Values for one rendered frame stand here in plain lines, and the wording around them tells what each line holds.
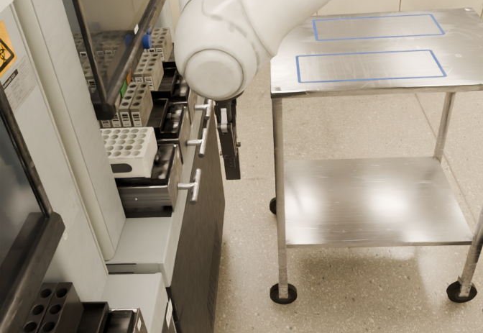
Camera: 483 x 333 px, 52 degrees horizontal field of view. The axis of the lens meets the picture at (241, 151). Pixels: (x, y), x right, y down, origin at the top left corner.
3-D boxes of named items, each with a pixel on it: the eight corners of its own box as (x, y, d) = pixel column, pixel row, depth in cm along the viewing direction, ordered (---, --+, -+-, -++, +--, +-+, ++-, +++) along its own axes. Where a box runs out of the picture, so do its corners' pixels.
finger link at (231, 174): (238, 149, 96) (238, 152, 96) (241, 177, 101) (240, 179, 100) (222, 149, 97) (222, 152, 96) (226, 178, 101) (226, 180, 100)
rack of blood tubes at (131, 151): (1, 187, 98) (-10, 162, 94) (21, 156, 106) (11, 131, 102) (150, 183, 95) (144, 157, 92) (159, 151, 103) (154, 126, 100)
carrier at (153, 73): (156, 73, 128) (152, 52, 124) (164, 73, 128) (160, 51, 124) (147, 96, 119) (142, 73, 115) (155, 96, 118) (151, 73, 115)
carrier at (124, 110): (135, 104, 116) (130, 81, 112) (144, 103, 116) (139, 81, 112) (123, 133, 107) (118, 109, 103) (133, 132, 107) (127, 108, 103)
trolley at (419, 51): (270, 307, 165) (257, 93, 116) (269, 211, 202) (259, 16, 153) (477, 305, 160) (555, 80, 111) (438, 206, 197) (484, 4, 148)
